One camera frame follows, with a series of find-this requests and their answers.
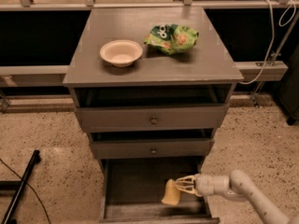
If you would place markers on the grey wooden drawer cabinet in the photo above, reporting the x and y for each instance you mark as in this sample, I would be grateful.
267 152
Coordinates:
205 75

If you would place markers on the yellow sponge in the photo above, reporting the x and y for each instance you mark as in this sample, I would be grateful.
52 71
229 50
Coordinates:
171 194

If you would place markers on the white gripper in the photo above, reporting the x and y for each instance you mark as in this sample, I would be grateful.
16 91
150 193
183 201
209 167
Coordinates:
206 184

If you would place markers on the black stand leg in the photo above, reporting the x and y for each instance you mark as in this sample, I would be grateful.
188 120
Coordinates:
17 188

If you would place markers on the green chip bag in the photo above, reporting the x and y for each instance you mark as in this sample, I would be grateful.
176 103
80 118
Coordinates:
172 38

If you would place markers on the grey middle drawer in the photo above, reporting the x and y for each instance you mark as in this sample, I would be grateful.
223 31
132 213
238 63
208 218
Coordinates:
151 148

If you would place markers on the grey top drawer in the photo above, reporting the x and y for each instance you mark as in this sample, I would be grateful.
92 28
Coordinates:
150 118

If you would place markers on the white paper bowl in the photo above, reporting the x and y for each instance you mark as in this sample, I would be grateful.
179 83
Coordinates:
121 53

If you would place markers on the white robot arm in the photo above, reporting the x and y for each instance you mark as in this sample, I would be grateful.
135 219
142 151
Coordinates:
239 187

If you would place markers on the grey metal railing frame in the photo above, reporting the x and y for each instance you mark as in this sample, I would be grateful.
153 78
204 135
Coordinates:
39 37

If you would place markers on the grey open bottom drawer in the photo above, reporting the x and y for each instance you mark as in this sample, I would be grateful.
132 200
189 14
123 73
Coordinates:
133 191

